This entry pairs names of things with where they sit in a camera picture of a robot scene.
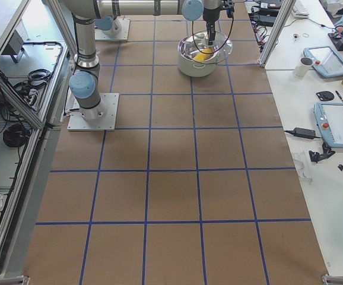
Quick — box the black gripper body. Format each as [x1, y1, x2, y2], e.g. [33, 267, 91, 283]
[203, 0, 234, 23]

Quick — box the glass pot lid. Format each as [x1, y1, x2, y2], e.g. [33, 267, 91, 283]
[177, 31, 233, 65]

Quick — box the yellow corn cob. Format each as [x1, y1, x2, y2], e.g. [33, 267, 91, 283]
[193, 48, 214, 62]

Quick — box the pale green electric pot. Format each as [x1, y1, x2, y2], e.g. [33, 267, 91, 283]
[177, 31, 218, 77]

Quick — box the white paper cup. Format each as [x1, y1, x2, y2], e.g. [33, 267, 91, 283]
[293, 56, 313, 78]

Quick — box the upper teach pendant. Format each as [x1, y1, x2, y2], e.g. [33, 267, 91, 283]
[303, 46, 343, 78]

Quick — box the teach pendant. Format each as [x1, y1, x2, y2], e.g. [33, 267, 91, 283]
[313, 102, 343, 148]
[303, 46, 343, 78]

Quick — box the black power adapter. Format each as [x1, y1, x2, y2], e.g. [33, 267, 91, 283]
[293, 127, 316, 140]

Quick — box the lower teach pendant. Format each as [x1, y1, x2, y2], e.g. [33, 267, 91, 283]
[313, 102, 343, 148]

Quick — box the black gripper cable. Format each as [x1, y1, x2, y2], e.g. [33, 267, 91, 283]
[191, 8, 235, 60]

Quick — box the aluminium frame post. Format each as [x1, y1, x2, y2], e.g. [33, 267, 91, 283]
[258, 0, 295, 68]

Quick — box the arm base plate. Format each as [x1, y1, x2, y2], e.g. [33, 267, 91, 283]
[94, 17, 131, 42]
[67, 93, 119, 131]

